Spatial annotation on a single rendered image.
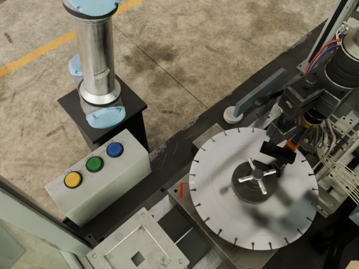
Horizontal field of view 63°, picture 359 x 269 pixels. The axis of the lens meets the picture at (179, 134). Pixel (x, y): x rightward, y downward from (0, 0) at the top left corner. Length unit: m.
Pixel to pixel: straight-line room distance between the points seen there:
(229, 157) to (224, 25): 1.92
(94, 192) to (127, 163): 0.12
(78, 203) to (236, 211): 0.41
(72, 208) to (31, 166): 1.20
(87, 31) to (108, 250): 0.52
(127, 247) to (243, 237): 0.28
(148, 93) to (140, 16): 0.82
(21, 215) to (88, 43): 0.40
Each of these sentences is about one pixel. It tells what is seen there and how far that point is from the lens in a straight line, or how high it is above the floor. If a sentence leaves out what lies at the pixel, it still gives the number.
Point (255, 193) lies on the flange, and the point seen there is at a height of 0.96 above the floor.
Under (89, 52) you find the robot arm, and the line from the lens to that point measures 0.75.
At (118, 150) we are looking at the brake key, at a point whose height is 0.91.
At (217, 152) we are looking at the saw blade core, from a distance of 0.81.
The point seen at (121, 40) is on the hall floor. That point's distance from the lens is 2.50.
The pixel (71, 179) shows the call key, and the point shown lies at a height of 0.91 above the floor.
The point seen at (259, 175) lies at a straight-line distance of 0.74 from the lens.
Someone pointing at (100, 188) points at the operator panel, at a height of 0.90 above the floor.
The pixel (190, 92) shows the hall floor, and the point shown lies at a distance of 2.12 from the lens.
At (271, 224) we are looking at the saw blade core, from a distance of 0.77.
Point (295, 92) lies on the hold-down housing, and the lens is 0.57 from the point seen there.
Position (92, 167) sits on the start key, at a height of 0.91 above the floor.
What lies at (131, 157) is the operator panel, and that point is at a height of 0.90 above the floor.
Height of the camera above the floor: 1.67
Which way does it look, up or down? 60 degrees down
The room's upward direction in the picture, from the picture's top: 1 degrees clockwise
